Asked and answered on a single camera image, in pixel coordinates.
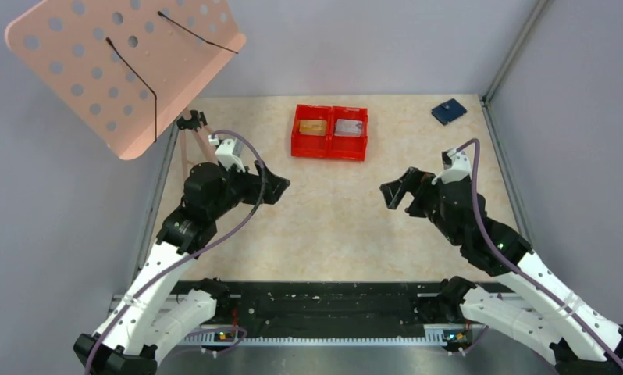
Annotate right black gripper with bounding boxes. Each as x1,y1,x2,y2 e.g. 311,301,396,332
380,166,461,245

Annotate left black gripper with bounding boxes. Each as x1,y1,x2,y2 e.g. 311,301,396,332
208,159,290,219

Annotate navy blue card holder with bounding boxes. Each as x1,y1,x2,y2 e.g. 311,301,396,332
431,98,467,126

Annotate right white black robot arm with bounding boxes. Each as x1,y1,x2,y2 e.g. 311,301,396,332
380,167,623,374

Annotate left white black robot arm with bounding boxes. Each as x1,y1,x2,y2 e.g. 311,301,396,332
73,162,290,374

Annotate gold card in bin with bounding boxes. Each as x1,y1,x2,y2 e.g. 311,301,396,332
298,119,327,136

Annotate silver card in bin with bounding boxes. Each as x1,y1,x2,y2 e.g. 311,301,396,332
333,119,364,138

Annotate right red plastic bin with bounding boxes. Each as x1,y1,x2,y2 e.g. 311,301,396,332
328,106,368,162

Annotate red plastic bin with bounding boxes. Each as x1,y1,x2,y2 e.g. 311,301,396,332
328,106,368,162
290,104,332,159

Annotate left red plastic bin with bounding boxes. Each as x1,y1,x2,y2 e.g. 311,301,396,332
290,104,332,159

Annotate pink tripod stand legs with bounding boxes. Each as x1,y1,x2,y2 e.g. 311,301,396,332
176,107,218,181

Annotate pink perforated music stand desk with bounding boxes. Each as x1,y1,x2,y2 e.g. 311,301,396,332
5,1,247,160

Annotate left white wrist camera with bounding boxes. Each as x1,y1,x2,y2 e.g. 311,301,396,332
212,138,247,173

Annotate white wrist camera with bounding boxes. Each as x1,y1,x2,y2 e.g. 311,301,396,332
431,148,472,185
212,138,247,173

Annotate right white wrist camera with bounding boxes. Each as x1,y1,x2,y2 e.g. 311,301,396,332
431,148,472,185

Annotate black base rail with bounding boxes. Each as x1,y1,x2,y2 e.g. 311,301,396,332
156,280,485,348

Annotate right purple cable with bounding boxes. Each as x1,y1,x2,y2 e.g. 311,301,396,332
455,138,623,375

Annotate purple cable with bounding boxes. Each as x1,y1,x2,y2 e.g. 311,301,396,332
455,138,623,375
84,129,267,375

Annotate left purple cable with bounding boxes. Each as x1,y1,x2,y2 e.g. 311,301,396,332
84,129,267,375

